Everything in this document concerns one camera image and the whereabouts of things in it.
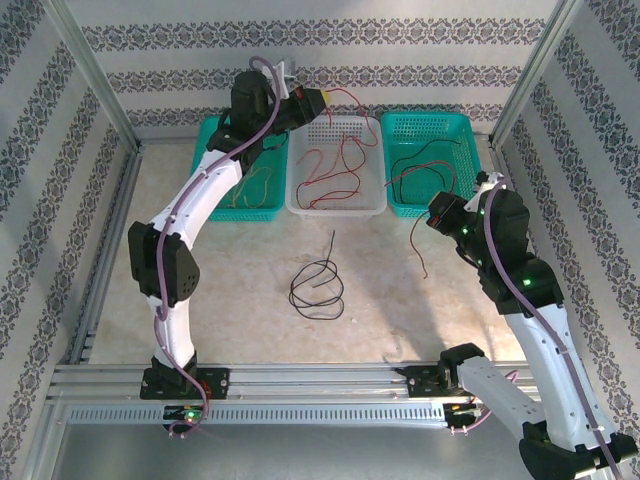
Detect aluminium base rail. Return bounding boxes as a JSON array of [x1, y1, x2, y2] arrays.
[[47, 363, 551, 402]]

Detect grey slotted cable duct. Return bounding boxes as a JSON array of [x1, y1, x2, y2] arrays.
[[66, 402, 447, 427]]

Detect grey sheet metal panel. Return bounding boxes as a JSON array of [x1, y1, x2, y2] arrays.
[[49, 423, 609, 480]]

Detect small circuit board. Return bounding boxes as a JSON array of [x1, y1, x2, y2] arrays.
[[163, 405, 207, 422], [444, 402, 485, 419]]

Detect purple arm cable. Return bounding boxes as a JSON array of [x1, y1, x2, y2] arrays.
[[451, 179, 621, 480], [153, 55, 281, 439]]

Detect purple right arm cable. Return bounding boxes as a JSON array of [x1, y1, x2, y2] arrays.
[[451, 179, 621, 480]]

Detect aluminium side rail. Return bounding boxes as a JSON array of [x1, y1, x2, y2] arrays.
[[489, 143, 596, 401], [66, 143, 146, 366]]

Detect aluminium frame post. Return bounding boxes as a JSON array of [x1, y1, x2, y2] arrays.
[[47, 0, 146, 154], [488, 0, 590, 149]]

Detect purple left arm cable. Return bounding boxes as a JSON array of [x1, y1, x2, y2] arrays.
[[153, 55, 281, 439]]

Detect white plastic basket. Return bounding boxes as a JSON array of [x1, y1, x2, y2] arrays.
[[284, 115, 389, 218]]

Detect teal plastic basket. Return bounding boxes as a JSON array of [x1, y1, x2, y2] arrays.
[[193, 115, 292, 224], [380, 112, 490, 220]]

